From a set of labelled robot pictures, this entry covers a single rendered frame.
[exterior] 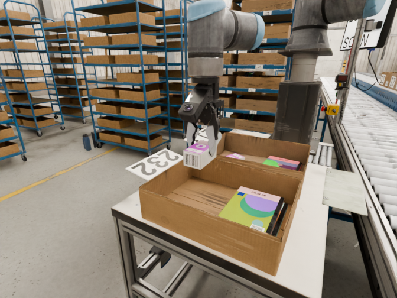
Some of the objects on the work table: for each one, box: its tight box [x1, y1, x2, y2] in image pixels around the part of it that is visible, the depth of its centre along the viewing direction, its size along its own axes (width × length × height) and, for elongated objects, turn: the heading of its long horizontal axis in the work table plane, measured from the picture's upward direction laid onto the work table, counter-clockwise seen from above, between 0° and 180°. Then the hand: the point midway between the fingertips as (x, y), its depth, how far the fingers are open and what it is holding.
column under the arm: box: [268, 80, 322, 156], centre depth 118 cm, size 26×26×33 cm
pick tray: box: [139, 158, 302, 277], centre depth 65 cm, size 28×38×10 cm
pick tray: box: [214, 132, 311, 200], centre depth 91 cm, size 28×38×10 cm
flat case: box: [263, 156, 302, 171], centre depth 89 cm, size 14×19×2 cm
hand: (201, 151), depth 64 cm, fingers closed on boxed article, 6 cm apart
